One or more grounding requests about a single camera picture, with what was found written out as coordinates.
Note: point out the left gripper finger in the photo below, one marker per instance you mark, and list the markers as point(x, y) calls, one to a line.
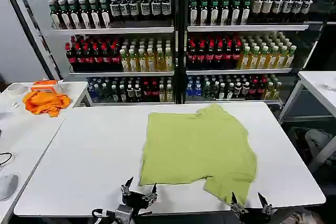
point(126, 186)
point(151, 193)

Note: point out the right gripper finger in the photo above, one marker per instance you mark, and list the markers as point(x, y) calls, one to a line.
point(265, 204)
point(237, 205)

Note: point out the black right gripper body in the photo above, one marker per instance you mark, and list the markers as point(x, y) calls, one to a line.
point(256, 216)

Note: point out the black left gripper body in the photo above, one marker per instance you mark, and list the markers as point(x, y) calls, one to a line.
point(137, 200)

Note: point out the light green t-shirt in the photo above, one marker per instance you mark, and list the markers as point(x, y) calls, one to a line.
point(194, 148)

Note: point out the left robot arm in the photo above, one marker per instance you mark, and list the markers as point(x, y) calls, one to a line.
point(123, 214)

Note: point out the grey fabric bundle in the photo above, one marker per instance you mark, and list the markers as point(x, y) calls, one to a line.
point(319, 142)

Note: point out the white side table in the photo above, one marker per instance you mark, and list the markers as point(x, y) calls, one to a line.
point(29, 134)

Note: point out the crumpled orange cloth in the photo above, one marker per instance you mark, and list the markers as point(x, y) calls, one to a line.
point(46, 103)

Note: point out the grey rounded object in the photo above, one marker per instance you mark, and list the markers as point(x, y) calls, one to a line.
point(8, 186)

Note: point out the white table with grey legs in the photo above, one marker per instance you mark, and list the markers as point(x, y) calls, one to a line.
point(317, 87)

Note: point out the small clear plastic item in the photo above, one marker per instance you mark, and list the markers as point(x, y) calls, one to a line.
point(13, 105)

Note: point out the shelf rack with drink bottles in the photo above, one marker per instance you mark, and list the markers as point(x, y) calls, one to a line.
point(183, 48)

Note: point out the black slanted pole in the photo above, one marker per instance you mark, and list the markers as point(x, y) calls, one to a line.
point(26, 28)
point(36, 24)

